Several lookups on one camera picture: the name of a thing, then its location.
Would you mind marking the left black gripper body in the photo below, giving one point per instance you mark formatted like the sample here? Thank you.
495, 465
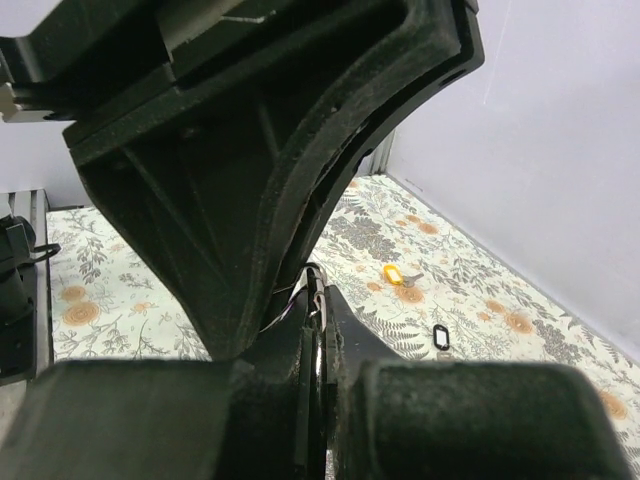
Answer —
94, 61

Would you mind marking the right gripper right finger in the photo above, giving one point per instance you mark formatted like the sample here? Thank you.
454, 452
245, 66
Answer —
400, 419

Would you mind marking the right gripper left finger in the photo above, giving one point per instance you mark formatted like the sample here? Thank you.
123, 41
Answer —
254, 417

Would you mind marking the key with yellow tag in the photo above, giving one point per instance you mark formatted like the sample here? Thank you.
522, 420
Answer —
394, 276

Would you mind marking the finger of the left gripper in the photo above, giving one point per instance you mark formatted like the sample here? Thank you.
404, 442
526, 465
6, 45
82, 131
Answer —
429, 51
195, 196

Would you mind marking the large metal keyring with keys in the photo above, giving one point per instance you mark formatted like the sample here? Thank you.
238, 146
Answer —
315, 300

